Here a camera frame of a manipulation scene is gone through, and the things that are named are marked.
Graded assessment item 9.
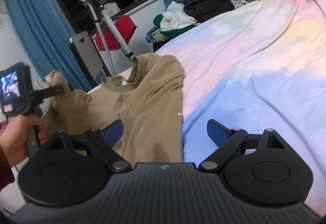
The person's left hand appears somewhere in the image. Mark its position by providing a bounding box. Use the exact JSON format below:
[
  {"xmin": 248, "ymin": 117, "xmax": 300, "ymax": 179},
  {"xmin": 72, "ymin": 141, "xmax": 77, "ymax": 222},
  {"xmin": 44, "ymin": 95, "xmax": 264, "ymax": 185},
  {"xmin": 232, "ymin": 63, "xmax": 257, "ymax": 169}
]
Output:
[{"xmin": 0, "ymin": 109, "xmax": 49, "ymax": 165}]

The red garment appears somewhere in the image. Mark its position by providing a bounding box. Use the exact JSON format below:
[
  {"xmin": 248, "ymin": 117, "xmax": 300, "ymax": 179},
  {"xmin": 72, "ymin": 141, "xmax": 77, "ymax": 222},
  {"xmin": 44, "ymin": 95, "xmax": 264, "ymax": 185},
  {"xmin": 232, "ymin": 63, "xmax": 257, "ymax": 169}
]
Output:
[{"xmin": 95, "ymin": 15, "xmax": 137, "ymax": 51}]

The patterned grey cloth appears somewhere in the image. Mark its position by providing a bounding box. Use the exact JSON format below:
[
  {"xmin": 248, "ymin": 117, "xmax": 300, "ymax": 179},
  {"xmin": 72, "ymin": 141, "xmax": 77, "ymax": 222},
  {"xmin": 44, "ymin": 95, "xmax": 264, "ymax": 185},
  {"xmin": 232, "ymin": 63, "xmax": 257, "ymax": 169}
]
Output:
[{"xmin": 230, "ymin": 0, "xmax": 250, "ymax": 8}]

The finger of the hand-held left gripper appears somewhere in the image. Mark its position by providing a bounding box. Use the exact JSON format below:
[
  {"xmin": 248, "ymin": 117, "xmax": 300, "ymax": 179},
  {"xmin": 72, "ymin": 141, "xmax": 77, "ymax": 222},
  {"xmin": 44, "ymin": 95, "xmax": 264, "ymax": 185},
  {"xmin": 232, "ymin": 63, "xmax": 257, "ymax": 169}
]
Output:
[{"xmin": 29, "ymin": 85, "xmax": 64, "ymax": 100}]

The green garment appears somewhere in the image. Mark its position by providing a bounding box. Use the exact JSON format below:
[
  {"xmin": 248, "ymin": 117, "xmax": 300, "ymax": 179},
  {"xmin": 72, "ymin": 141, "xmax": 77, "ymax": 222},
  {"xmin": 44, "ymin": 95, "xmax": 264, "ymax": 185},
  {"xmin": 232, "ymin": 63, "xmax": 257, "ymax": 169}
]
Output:
[{"xmin": 153, "ymin": 14, "xmax": 202, "ymax": 36}]

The tan t-shirt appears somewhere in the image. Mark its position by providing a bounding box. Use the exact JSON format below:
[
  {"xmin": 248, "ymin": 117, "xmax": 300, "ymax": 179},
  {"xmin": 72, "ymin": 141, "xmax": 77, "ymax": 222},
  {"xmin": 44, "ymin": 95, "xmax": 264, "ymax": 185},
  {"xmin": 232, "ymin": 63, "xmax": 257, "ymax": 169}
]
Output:
[{"xmin": 46, "ymin": 53, "xmax": 185, "ymax": 163}]

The white hanging garment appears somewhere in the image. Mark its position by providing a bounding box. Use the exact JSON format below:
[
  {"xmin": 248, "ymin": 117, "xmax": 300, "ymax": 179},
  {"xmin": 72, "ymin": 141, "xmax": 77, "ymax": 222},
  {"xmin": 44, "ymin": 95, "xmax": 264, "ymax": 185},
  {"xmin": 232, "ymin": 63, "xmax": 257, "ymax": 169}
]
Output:
[{"xmin": 103, "ymin": 2, "xmax": 120, "ymax": 14}]

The pastel tie-dye bedsheet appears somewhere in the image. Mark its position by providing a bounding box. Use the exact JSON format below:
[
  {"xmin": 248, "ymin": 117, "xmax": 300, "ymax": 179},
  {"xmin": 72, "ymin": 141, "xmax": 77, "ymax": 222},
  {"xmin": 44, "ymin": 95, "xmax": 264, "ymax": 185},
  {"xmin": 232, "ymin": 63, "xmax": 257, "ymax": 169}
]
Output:
[{"xmin": 87, "ymin": 0, "xmax": 326, "ymax": 215}]

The standing garment steamer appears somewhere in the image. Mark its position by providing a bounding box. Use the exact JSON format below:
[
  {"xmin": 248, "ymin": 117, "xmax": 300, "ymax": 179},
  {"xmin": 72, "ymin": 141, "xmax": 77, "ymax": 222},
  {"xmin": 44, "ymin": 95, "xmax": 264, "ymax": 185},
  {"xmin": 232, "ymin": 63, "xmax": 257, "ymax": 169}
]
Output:
[{"xmin": 76, "ymin": 0, "xmax": 134, "ymax": 77}]

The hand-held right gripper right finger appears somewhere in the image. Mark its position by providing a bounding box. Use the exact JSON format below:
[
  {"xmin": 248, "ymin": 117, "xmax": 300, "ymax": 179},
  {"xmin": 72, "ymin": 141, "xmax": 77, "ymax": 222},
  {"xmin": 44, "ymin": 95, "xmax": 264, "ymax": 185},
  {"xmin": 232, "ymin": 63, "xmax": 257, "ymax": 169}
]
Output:
[{"xmin": 199, "ymin": 119, "xmax": 287, "ymax": 172}]

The grey chair back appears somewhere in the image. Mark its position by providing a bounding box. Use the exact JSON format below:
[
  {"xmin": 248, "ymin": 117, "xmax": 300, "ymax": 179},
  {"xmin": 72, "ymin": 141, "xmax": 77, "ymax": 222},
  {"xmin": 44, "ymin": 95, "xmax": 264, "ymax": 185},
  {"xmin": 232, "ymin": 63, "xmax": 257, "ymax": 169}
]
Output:
[{"xmin": 69, "ymin": 31, "xmax": 112, "ymax": 87}]

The yellow-green garment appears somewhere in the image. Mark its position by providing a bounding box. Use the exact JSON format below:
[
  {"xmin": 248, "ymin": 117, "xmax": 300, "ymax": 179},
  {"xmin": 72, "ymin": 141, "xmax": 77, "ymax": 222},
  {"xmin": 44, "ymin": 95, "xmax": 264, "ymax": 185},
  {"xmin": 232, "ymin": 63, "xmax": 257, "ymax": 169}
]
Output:
[{"xmin": 152, "ymin": 30, "xmax": 170, "ymax": 42}]

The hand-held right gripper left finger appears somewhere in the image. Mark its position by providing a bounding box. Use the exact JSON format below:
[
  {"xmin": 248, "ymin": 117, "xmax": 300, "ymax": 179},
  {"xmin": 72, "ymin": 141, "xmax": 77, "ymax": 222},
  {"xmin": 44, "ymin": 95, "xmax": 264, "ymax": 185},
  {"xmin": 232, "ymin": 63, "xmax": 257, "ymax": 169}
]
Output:
[{"xmin": 42, "ymin": 120, "xmax": 131, "ymax": 171}]

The black jacket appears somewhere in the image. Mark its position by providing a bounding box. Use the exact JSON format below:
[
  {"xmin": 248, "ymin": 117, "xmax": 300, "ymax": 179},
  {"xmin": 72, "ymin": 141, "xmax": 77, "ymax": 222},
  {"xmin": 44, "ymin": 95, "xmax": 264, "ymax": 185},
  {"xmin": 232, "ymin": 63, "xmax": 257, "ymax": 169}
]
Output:
[{"xmin": 183, "ymin": 0, "xmax": 235, "ymax": 23}]

